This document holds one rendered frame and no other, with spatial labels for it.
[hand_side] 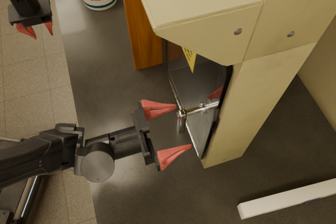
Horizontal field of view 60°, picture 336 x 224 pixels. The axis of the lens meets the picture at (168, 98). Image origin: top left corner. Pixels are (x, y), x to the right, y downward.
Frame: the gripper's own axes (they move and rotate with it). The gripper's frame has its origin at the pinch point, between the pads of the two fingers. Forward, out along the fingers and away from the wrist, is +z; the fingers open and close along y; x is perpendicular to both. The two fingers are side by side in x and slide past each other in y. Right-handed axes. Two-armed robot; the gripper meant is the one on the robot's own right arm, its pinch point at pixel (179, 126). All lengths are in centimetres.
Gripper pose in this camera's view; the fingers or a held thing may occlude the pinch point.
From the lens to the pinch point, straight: 62.5
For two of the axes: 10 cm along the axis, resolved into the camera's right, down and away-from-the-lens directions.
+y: -3.0, -8.3, 4.7
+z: 9.5, -2.7, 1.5
